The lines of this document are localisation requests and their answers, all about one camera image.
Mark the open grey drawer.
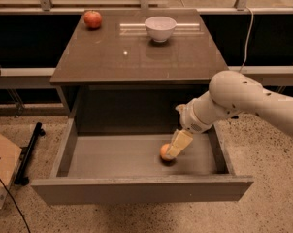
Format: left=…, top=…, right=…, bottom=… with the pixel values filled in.
left=31, top=118, right=253, bottom=205

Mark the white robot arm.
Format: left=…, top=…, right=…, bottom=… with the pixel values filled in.
left=160, top=71, right=293, bottom=161

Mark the orange fruit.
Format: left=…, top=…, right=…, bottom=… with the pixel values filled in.
left=160, top=144, right=174, bottom=161

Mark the white cable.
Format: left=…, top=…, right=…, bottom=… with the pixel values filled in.
left=238, top=7, right=254, bottom=74

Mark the red apple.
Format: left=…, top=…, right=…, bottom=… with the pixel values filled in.
left=83, top=11, right=102, bottom=29

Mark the grey cabinet with counter top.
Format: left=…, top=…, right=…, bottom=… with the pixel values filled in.
left=50, top=10, right=227, bottom=135

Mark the black metal bar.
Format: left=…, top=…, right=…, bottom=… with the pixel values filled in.
left=14, top=122, right=45, bottom=186

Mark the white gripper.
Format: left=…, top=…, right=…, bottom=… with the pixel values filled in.
left=165, top=101, right=214, bottom=159

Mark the white bowl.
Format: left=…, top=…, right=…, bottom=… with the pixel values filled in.
left=145, top=17, right=177, bottom=43

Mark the black cable on floor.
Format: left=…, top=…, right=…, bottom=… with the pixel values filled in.
left=0, top=157, right=32, bottom=233

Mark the cardboard box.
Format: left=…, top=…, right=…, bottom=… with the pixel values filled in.
left=0, top=133, right=21, bottom=209

